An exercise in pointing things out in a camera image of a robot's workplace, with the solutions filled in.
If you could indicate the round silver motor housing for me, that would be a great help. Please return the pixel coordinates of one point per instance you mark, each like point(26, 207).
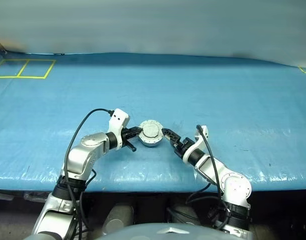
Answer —
point(150, 144)

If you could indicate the toothed silver housing lid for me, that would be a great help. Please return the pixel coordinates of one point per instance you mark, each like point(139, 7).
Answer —
point(150, 130)

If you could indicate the blue plastic table cover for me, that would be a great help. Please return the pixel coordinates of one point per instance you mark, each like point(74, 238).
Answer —
point(143, 87)

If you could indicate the yellow tape double square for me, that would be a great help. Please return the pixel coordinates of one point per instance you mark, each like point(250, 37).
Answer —
point(30, 77)

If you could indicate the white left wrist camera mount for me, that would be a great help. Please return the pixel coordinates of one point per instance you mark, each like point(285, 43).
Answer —
point(118, 117)

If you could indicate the grey rounded shape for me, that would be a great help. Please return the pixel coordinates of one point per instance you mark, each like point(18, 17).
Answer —
point(186, 215)
point(119, 218)

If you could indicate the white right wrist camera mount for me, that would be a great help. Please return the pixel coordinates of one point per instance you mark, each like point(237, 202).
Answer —
point(193, 147)

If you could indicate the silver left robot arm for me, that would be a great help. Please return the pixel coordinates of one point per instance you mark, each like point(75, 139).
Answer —
point(80, 155)

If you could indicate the yellow tape corner mark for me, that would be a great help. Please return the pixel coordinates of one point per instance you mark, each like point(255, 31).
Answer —
point(305, 71)

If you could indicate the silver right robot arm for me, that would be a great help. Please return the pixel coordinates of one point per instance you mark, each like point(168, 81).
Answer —
point(235, 187)

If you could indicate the grey robot torso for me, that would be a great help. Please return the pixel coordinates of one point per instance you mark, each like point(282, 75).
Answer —
point(155, 232)

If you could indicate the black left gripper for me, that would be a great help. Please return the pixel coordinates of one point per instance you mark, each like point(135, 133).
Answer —
point(125, 135)

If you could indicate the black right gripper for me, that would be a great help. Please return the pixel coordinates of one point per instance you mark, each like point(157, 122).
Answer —
point(183, 146)

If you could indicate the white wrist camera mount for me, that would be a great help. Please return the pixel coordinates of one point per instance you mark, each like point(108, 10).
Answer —
point(118, 117)
point(193, 147)

